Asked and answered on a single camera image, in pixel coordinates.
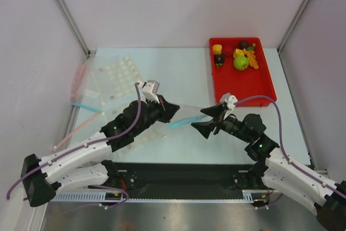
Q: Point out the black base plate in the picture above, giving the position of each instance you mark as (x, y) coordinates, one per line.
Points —
(178, 181)

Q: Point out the orange toy fruit pieces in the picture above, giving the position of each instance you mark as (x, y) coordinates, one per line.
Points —
(250, 54)

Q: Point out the corner aluminium post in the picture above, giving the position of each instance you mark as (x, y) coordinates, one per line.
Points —
(63, 8)
(294, 23)

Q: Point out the dark mangosteen toy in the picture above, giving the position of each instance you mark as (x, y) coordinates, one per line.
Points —
(219, 59)
(243, 44)

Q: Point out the green toy apple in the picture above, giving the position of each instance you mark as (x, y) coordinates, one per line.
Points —
(241, 63)

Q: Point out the right corner aluminium post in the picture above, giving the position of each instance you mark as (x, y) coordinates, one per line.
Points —
(294, 23)

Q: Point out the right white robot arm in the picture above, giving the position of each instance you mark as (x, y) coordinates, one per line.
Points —
(322, 196)

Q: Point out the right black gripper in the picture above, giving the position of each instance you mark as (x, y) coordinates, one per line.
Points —
(219, 119)

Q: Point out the white slotted cable duct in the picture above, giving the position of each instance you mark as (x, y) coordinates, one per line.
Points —
(113, 197)

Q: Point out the blue zipper clear bag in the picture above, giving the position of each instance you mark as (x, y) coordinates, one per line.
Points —
(185, 115)

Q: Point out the left corner aluminium post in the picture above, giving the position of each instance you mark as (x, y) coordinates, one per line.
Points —
(63, 8)

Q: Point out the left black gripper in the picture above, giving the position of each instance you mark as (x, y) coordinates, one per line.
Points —
(167, 110)

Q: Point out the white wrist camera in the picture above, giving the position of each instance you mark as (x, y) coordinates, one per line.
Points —
(149, 90)
(228, 101)

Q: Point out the red toy fruit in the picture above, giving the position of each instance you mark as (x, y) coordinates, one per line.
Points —
(228, 50)

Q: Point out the dark mangosteen toy front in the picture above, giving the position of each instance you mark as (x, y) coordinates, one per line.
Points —
(219, 59)

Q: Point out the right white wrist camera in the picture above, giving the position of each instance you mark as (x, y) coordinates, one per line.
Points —
(228, 101)

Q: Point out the dotted clear zip bag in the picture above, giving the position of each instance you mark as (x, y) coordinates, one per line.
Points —
(115, 80)

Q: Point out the dark mangosteen toy back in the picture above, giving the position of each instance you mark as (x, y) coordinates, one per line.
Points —
(243, 44)

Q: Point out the yellow toy fruit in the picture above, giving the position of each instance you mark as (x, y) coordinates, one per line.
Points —
(217, 49)

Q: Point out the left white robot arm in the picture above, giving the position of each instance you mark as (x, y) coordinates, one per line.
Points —
(86, 164)

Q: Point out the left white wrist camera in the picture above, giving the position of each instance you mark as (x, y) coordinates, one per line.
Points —
(149, 90)

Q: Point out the red plastic tray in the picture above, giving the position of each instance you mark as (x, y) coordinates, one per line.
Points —
(242, 84)

